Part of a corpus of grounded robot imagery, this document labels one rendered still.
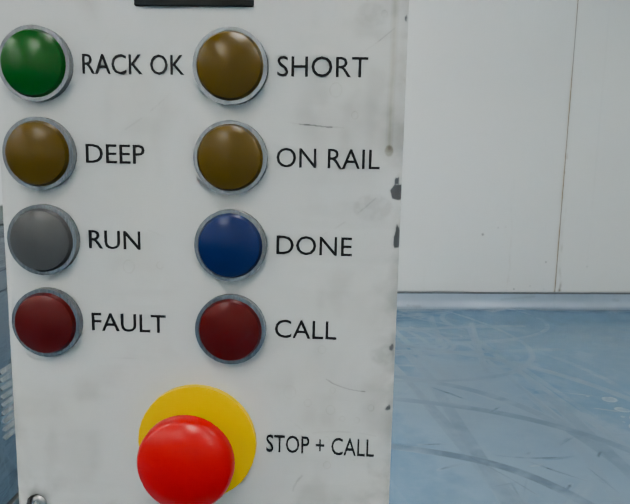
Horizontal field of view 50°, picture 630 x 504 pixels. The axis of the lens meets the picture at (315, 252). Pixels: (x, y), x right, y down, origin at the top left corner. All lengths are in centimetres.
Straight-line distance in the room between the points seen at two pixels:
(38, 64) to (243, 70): 8
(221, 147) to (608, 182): 436
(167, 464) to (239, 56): 16
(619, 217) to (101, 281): 443
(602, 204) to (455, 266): 100
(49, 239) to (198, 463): 11
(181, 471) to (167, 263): 8
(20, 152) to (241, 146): 9
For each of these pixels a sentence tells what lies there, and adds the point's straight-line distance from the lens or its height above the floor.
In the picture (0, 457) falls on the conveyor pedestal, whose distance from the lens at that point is 181.
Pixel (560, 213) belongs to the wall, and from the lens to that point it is 447.
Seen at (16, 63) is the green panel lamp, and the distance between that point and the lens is 30.
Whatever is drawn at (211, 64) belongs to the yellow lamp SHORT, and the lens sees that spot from 27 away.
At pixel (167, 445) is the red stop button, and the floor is 90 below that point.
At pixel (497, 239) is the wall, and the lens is 435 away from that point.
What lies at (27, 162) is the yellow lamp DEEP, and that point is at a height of 101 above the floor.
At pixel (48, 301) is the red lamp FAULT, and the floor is 95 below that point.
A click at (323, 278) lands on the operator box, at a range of 28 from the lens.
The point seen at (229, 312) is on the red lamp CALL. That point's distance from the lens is 28.
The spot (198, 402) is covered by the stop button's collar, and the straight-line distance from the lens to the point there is 30.
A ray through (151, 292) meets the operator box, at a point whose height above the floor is 95.
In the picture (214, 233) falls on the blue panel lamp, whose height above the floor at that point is 98.
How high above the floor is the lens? 102
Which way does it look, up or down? 9 degrees down
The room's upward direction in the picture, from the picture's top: 1 degrees clockwise
